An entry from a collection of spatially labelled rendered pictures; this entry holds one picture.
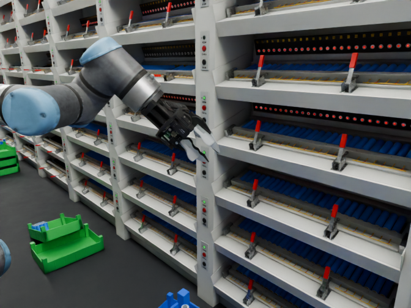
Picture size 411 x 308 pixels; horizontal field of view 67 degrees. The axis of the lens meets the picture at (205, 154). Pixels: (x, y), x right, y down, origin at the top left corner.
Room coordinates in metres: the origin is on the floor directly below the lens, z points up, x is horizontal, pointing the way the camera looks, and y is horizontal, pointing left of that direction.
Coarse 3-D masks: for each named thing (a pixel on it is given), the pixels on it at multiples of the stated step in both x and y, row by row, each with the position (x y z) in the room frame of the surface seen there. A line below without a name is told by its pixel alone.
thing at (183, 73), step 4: (148, 72) 1.41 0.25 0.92; (152, 72) 1.39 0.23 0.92; (156, 72) 1.37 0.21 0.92; (160, 72) 1.35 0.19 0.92; (164, 72) 1.33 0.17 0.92; (168, 72) 1.31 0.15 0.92; (176, 72) 1.27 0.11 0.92; (180, 72) 1.25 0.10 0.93; (184, 72) 1.24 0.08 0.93; (188, 72) 1.22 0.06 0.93; (176, 76) 1.25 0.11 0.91
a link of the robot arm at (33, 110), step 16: (0, 96) 0.61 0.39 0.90; (16, 96) 0.58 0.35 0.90; (32, 96) 0.58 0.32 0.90; (48, 96) 0.60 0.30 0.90; (64, 96) 0.64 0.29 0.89; (0, 112) 0.60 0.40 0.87; (16, 112) 0.58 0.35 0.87; (32, 112) 0.58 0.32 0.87; (48, 112) 0.58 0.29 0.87; (64, 112) 0.63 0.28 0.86; (80, 112) 0.68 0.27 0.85; (16, 128) 0.59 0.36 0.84; (32, 128) 0.58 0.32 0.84; (48, 128) 0.59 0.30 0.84
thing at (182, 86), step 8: (192, 72) 1.11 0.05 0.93; (160, 80) 1.30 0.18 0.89; (176, 80) 1.24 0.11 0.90; (184, 80) 1.21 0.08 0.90; (192, 80) 1.18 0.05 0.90; (160, 88) 1.28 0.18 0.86; (168, 88) 1.25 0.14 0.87; (176, 88) 1.21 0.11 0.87; (184, 88) 1.17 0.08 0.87; (192, 88) 1.14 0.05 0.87
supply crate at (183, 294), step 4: (180, 292) 0.57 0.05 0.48; (184, 292) 0.57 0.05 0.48; (188, 292) 0.57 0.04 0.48; (180, 296) 0.56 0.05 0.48; (184, 296) 0.56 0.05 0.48; (188, 296) 0.57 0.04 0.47; (180, 300) 0.56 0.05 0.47; (184, 300) 0.56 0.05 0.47; (188, 300) 0.57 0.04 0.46; (176, 304) 0.56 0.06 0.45; (180, 304) 0.56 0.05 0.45; (188, 304) 0.57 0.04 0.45; (192, 304) 0.56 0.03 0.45
